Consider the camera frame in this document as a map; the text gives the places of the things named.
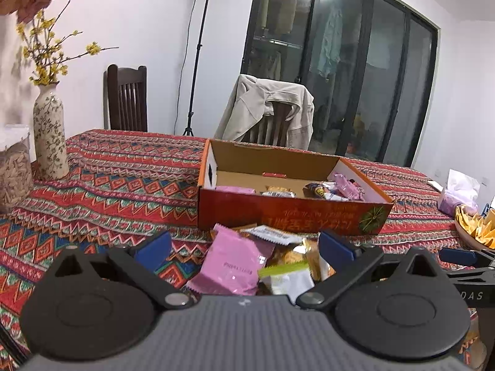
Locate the hanging light blue garment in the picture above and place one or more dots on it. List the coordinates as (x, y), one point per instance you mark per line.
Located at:
(332, 38)

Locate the purple tissue box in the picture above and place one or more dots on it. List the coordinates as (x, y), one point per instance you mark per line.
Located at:
(450, 203)

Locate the beige jacket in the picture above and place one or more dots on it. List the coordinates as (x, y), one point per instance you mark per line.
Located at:
(247, 104)

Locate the bowl of chips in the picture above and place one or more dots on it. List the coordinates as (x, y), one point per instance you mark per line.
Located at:
(475, 232)

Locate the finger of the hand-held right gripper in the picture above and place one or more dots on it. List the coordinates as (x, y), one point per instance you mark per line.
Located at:
(471, 273)
(458, 256)

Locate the lilac grey snack packet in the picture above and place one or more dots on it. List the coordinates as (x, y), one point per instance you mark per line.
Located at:
(348, 187)

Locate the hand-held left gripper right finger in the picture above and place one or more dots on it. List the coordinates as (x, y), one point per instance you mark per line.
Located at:
(336, 248)

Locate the dark wooden chair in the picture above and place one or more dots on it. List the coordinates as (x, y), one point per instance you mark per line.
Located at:
(114, 100)
(270, 127)

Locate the red black snack packet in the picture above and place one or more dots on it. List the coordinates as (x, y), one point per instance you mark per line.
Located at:
(319, 189)

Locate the yellow blossom branches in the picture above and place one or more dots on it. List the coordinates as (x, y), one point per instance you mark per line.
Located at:
(41, 72)

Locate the white green snack packet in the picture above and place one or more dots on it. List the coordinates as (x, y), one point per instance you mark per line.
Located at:
(288, 278)

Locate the black framed glass door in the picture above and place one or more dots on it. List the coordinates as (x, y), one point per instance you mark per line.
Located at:
(386, 85)

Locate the red cardboard box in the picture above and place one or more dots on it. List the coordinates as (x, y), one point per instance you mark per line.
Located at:
(309, 216)

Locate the brown snack packet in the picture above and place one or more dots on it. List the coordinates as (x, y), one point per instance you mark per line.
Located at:
(278, 191)

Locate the white flat object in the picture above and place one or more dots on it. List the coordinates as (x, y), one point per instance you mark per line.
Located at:
(435, 184)

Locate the clear jar of seeds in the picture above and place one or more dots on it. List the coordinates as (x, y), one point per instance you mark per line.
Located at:
(15, 174)

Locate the floral ceramic vase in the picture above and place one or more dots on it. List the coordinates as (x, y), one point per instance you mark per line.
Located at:
(50, 139)

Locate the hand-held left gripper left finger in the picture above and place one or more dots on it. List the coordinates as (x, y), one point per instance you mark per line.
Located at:
(154, 249)

